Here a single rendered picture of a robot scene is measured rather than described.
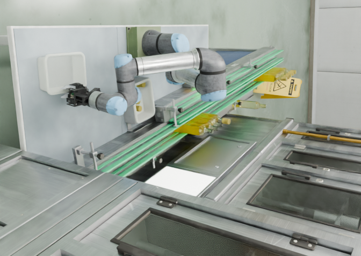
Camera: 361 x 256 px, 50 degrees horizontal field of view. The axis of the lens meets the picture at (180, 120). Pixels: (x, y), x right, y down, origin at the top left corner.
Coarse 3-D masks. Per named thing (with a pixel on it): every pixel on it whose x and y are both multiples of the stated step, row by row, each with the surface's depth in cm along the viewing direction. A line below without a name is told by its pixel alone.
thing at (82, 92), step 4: (68, 88) 164; (72, 88) 164; (80, 88) 165; (84, 88) 165; (72, 92) 164; (76, 92) 163; (80, 92) 164; (84, 92) 166; (88, 92) 167; (92, 92) 161; (68, 96) 165; (72, 96) 165; (76, 96) 162; (80, 96) 160; (84, 96) 160; (88, 96) 160; (68, 100) 165; (72, 100) 163; (76, 100) 162; (80, 100) 160; (84, 100) 159; (68, 104) 165; (76, 104) 164; (80, 104) 165; (84, 104) 159; (88, 104) 161
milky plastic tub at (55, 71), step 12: (48, 60) 171; (60, 60) 177; (72, 60) 182; (84, 60) 179; (48, 72) 172; (60, 72) 178; (72, 72) 183; (84, 72) 180; (48, 84) 165; (60, 84) 178; (84, 84) 181
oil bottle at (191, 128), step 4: (184, 124) 231; (188, 124) 231; (192, 124) 230; (196, 124) 229; (200, 124) 229; (180, 128) 233; (184, 128) 232; (188, 128) 230; (192, 128) 228; (196, 128) 227; (200, 128) 225; (204, 128) 226; (184, 132) 233; (188, 132) 231; (192, 132) 229; (196, 132) 228; (200, 132) 226; (204, 132) 226
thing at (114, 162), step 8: (264, 72) 326; (200, 112) 246; (184, 120) 234; (168, 128) 226; (176, 128) 225; (152, 136) 216; (160, 136) 214; (136, 144) 207; (144, 144) 206; (152, 144) 207; (128, 152) 199; (136, 152) 197; (112, 160) 191; (120, 160) 190; (104, 168) 184; (112, 168) 183
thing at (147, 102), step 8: (144, 80) 215; (144, 88) 223; (152, 88) 221; (144, 96) 225; (152, 96) 223; (136, 104) 223; (144, 104) 227; (152, 104) 225; (136, 112) 224; (144, 112) 227; (152, 112) 226; (136, 120) 213; (144, 120) 219
